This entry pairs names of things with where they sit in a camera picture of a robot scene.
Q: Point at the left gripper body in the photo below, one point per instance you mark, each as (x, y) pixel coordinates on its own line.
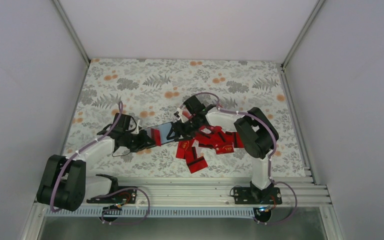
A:
(135, 144)

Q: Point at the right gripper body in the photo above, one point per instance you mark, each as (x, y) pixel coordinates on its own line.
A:
(187, 131)

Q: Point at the black leather card holder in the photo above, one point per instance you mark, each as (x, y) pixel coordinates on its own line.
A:
(167, 133)

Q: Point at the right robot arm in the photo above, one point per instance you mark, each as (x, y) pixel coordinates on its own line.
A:
(223, 130)

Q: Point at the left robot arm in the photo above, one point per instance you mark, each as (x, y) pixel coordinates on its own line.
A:
(66, 182)

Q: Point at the red vip card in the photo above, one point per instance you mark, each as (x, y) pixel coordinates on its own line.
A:
(224, 148)
(183, 148)

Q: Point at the red card front bottom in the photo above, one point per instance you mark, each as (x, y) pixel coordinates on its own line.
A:
(194, 162)

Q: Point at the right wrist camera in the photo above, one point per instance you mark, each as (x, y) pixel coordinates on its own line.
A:
(182, 114)

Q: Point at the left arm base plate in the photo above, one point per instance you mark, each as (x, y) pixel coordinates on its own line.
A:
(126, 195)

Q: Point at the aluminium rail frame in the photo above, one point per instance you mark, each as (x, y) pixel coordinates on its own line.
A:
(215, 191)

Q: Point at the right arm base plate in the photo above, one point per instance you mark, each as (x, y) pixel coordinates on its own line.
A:
(255, 196)

